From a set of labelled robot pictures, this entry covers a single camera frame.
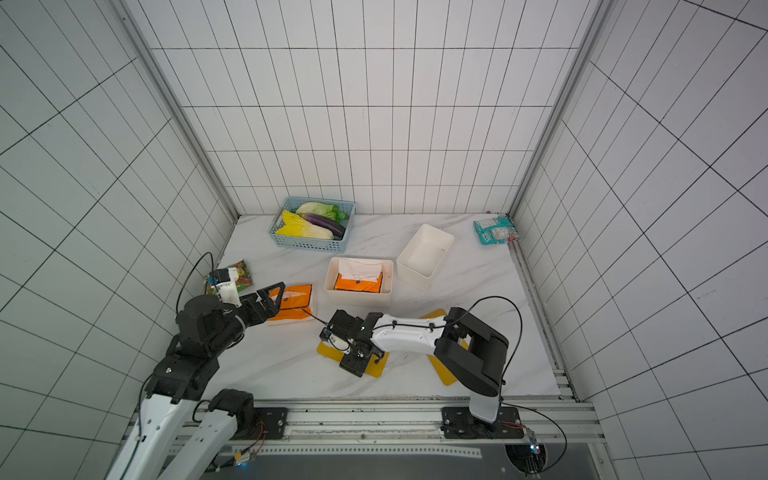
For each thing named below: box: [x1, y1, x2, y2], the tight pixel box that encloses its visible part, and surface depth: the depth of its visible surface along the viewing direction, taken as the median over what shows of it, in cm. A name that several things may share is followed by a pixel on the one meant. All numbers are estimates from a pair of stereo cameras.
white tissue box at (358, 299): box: [324, 257, 394, 308], surface depth 93 cm
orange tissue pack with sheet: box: [334, 258, 383, 293], surface depth 94 cm
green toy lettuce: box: [296, 202, 349, 222], surface depth 116 cm
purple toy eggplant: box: [303, 213, 346, 240], surface depth 112 cm
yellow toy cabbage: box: [276, 210, 334, 240], surface depth 107 cm
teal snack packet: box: [473, 217, 522, 245], surface depth 113 cm
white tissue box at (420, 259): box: [396, 223, 455, 290], surface depth 106 cm
